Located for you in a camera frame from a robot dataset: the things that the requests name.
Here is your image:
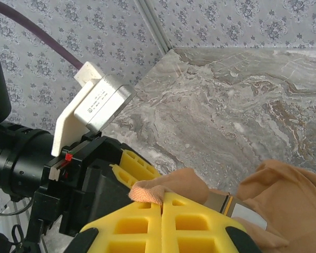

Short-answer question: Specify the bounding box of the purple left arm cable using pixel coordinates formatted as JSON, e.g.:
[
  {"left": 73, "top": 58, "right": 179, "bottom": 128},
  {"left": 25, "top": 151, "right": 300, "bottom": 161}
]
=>
[{"left": 0, "top": 0, "right": 84, "bottom": 71}]

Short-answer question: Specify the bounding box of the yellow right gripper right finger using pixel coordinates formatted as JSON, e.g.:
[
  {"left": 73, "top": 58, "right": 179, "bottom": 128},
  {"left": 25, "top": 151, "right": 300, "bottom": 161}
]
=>
[{"left": 162, "top": 192, "right": 260, "bottom": 253}]

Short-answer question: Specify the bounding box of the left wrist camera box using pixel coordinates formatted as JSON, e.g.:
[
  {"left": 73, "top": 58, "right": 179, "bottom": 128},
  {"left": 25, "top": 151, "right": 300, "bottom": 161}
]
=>
[{"left": 51, "top": 61, "right": 137, "bottom": 158}]

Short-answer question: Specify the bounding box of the orange t-shirt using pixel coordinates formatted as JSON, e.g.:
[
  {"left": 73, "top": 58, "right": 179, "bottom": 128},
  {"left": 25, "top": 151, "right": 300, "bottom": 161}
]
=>
[{"left": 128, "top": 159, "right": 316, "bottom": 253}]

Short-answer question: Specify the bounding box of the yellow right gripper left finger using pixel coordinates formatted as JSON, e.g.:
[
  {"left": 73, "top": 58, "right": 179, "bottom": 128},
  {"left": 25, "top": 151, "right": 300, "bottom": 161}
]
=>
[{"left": 80, "top": 199, "right": 164, "bottom": 253}]

